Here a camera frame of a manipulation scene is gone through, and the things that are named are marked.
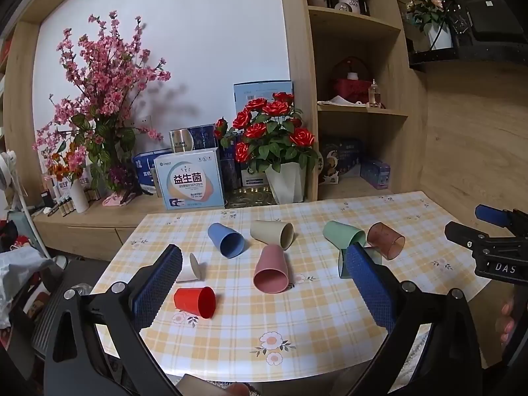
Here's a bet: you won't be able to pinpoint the blue and white box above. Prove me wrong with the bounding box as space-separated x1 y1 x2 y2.
132 148 174 196

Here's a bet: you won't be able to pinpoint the white plastic bag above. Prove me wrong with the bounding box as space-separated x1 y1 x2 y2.
0 247 54 326

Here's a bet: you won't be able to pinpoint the blue cup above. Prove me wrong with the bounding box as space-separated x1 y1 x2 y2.
207 222 245 259

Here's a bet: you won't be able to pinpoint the brown translucent cup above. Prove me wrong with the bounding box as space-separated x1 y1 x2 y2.
367 222 406 261

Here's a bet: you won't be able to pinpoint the person's right hand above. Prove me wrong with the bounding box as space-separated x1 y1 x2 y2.
497 297 516 336

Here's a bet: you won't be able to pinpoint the yellow checked tablecloth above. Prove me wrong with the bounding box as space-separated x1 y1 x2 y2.
88 191 491 384

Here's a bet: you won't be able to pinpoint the pink cup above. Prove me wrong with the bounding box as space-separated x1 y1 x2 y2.
253 244 289 294

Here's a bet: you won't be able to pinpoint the white cup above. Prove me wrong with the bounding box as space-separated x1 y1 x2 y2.
177 252 207 284

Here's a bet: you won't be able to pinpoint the white folded paper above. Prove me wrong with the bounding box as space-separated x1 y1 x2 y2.
317 96 366 108

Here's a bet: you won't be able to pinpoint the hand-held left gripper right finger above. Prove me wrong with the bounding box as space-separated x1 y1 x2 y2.
346 244 483 396

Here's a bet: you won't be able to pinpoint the small white blue box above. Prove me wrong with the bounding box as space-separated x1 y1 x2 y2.
241 161 269 188

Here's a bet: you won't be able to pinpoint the red roses white pot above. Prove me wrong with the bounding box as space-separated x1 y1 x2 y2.
214 92 318 205

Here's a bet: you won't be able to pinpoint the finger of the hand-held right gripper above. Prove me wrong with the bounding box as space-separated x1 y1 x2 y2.
474 204 514 228
444 221 492 256

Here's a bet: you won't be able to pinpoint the red basket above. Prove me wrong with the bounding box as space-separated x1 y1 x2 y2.
332 58 372 104

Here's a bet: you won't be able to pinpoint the black speckled shelf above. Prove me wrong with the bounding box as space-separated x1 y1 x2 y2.
406 47 528 67

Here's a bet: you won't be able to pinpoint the row of small bottles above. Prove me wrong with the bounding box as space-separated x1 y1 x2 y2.
41 190 76 217

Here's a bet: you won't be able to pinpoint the purple blue box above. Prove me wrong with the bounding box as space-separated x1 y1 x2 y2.
360 159 392 187

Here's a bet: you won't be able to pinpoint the light blue flat box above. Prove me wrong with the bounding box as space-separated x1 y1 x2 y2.
233 80 294 112

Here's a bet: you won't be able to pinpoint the black bag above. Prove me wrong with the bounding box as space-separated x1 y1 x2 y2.
454 0 528 52

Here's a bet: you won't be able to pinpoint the teal clear cup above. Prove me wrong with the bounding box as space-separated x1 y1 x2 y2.
338 245 383 279

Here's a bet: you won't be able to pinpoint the wooden low cabinet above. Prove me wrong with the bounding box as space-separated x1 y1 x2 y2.
32 193 232 261

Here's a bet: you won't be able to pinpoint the white fan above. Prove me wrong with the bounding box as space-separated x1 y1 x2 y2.
0 150 17 192

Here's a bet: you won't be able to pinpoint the green cup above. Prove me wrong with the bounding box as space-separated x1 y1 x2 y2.
322 220 367 250

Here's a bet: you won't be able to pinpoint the white box pastel print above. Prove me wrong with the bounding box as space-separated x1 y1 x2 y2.
153 147 225 211

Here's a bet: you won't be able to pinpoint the red cup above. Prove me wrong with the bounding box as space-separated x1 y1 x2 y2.
173 286 217 319

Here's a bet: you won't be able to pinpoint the beige cup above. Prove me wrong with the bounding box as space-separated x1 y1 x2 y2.
250 220 295 251

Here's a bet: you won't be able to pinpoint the dark blue tall box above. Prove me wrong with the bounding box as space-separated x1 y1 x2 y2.
218 136 242 192

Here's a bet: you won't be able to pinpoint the pink blossom arrangement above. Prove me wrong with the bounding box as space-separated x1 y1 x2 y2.
33 10 172 207

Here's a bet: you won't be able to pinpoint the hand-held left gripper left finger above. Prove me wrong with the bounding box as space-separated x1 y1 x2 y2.
43 244 183 396

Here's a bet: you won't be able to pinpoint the dark blue illustrated box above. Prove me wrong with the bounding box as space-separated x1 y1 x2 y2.
319 138 366 184

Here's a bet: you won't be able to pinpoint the wooden shelf unit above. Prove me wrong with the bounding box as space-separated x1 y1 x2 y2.
277 0 430 203

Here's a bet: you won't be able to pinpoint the pink roses white pot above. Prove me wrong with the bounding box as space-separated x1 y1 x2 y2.
406 0 454 50

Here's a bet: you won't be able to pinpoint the silver and blue box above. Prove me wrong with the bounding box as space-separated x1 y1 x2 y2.
168 124 219 152

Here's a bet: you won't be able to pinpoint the white vase orange flowers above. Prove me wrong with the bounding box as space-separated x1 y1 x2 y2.
46 142 92 214

